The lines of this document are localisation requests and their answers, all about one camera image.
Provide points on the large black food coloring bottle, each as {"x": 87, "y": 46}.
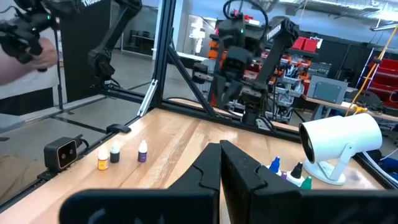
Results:
{"x": 297, "y": 174}

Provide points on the small black dropper bottle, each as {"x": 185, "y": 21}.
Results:
{"x": 114, "y": 157}

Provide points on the large green food coloring bottle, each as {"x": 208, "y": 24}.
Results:
{"x": 307, "y": 184}

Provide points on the person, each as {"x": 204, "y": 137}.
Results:
{"x": 28, "y": 84}

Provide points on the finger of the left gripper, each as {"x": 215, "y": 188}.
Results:
{"x": 222, "y": 91}
{"x": 237, "y": 88}

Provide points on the person's hand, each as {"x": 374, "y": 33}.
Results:
{"x": 46, "y": 59}

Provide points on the black frame bracket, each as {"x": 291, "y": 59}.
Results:
{"x": 118, "y": 128}

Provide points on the black shelf unit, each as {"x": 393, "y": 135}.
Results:
{"x": 136, "y": 40}

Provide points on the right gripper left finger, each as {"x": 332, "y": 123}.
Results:
{"x": 205, "y": 174}

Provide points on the grey metal box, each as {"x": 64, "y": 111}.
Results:
{"x": 326, "y": 90}

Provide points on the wooden workbench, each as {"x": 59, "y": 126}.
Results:
{"x": 339, "y": 107}

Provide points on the parts storage rack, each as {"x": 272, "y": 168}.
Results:
{"x": 289, "y": 81}

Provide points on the black table-level camera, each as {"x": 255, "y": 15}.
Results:
{"x": 59, "y": 154}

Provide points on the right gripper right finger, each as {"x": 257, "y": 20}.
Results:
{"x": 248, "y": 193}

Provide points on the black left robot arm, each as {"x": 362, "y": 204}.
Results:
{"x": 276, "y": 49}

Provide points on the large blue food coloring bottle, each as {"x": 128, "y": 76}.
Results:
{"x": 275, "y": 165}

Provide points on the red tool cabinet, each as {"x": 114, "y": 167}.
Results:
{"x": 387, "y": 81}

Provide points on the white cylindrical projector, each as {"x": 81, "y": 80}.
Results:
{"x": 342, "y": 137}

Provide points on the small violet dropper bottle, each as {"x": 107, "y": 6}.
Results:
{"x": 142, "y": 155}

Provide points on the silver metal bracket strip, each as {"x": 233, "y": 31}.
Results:
{"x": 147, "y": 98}

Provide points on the red plastic bin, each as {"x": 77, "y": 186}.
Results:
{"x": 298, "y": 43}
{"x": 311, "y": 45}

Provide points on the small red dropper bottle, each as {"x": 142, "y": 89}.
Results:
{"x": 103, "y": 163}

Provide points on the large violet food coloring bottle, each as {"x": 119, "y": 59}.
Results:
{"x": 283, "y": 176}

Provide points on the black upright panel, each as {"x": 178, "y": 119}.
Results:
{"x": 77, "y": 46}

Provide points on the person's forearm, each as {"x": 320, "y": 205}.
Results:
{"x": 15, "y": 70}

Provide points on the blue plastic storage bin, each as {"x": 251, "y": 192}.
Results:
{"x": 390, "y": 165}

